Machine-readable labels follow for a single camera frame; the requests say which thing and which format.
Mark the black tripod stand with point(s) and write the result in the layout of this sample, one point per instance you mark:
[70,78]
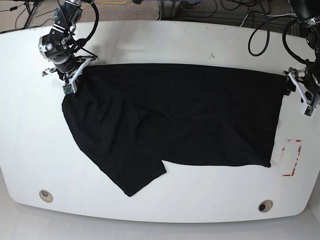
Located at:
[30,7]

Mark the right table cable grommet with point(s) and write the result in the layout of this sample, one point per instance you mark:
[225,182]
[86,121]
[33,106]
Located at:
[265,206]

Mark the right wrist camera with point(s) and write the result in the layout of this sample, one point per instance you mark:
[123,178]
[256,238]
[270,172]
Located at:
[68,89]

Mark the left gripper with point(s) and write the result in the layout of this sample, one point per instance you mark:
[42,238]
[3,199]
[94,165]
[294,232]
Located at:
[303,85]

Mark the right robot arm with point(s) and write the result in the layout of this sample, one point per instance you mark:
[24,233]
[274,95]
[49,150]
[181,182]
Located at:
[66,53]

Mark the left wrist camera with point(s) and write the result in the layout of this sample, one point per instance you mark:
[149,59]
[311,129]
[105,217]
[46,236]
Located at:
[309,110]

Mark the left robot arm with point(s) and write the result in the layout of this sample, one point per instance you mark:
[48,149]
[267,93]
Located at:
[308,14]

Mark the black t-shirt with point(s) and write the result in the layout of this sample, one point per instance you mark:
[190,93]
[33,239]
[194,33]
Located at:
[131,118]

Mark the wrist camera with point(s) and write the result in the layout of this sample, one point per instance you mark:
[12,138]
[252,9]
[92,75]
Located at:
[68,89]
[309,110]

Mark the red tape rectangle marking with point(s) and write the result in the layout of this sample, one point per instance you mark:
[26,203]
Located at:
[290,156]

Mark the table cable grommet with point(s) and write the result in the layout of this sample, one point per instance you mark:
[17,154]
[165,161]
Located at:
[46,196]
[265,206]

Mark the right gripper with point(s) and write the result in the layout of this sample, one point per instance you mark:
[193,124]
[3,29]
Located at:
[67,73]

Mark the left table cable grommet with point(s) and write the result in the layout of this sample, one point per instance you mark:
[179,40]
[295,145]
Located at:
[46,196]

